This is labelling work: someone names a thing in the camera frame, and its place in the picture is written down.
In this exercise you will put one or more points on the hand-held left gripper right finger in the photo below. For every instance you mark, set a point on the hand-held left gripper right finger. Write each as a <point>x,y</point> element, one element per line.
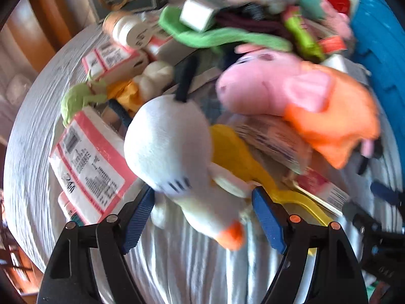
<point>267,221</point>

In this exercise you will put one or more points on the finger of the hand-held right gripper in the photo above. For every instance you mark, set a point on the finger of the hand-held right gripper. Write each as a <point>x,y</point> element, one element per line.
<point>362,220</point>
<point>384,194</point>

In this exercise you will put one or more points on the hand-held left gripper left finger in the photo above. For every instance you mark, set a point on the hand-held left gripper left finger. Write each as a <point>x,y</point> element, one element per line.
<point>139,224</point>

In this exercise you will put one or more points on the pink tissue pack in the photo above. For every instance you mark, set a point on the pink tissue pack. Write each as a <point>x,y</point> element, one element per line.
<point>68,207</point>
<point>88,164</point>
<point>110,58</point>

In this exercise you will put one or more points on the white plush toy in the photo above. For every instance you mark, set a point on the white plush toy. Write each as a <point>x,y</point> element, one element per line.
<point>171,145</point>

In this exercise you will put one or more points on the blue plastic crate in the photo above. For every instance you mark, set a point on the blue plastic crate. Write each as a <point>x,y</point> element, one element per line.
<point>383,53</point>

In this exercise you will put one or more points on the red white box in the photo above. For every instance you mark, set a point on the red white box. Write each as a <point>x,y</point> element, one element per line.
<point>319,188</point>

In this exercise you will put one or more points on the yellow plastic hanger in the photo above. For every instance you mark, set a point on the yellow plastic hanger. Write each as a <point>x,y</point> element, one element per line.
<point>234,152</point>

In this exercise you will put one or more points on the printed plastic packet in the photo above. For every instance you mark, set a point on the printed plastic packet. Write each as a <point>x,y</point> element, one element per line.
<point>272,142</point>

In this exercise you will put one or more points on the orange dress pig plush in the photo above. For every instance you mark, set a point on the orange dress pig plush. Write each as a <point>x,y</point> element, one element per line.
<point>316,110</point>

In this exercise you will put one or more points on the yellow fabric item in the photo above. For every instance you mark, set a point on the yellow fabric item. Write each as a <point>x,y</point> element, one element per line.
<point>126,96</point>

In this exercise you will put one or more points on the pale green plush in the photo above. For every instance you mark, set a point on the pale green plush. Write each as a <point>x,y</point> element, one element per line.
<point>74,101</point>

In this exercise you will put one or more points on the red packet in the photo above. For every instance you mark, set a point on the red packet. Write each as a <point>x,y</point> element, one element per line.
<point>332,44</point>

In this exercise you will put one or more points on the lime green packet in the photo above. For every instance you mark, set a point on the lime green packet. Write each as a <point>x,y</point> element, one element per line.
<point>303,38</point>

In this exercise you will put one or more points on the pink pig plush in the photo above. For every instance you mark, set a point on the pink pig plush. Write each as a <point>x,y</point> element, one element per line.
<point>338,20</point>

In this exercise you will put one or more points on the green frog plush toy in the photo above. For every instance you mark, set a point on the green frog plush toy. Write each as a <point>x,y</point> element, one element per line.
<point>221,38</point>

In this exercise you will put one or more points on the orange capped white bottle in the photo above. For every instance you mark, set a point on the orange capped white bottle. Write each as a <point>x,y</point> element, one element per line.
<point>126,28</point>

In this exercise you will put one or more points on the teal plush toy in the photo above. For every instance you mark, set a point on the teal plush toy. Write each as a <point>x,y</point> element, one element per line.
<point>311,3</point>

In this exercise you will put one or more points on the small white box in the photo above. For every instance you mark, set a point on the small white box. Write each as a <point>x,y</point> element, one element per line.
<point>197,14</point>

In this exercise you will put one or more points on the curved wooden frame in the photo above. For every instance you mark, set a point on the curved wooden frame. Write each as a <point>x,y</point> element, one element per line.
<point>31,31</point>

